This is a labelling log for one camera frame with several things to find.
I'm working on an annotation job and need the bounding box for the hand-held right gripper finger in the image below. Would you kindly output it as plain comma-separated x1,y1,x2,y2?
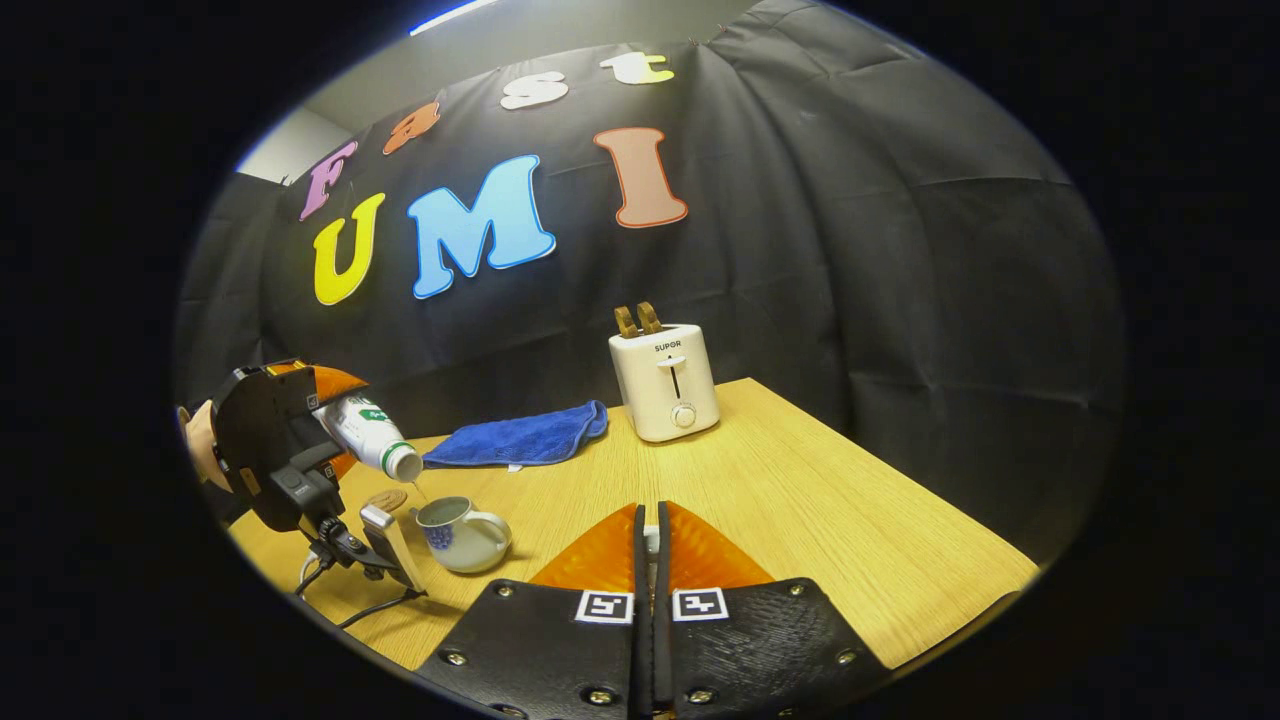
653,499,892,720
413,503,653,720

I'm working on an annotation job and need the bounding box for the white water bottle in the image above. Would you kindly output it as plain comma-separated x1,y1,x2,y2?
318,395,424,483

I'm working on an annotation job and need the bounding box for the blue white teacup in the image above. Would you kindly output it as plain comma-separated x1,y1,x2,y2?
415,496,513,574

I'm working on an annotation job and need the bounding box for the blue towel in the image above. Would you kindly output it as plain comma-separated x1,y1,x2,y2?
422,400,609,469

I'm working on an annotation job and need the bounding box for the white toaster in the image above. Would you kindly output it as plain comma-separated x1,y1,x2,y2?
609,323,721,444

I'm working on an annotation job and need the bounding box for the black backdrop cloth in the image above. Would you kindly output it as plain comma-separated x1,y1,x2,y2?
175,0,1126,561

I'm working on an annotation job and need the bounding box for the smartphone on black mount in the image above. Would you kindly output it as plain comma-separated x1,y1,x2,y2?
308,503,427,593

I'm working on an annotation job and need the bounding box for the black cable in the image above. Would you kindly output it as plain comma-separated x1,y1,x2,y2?
335,588,426,630

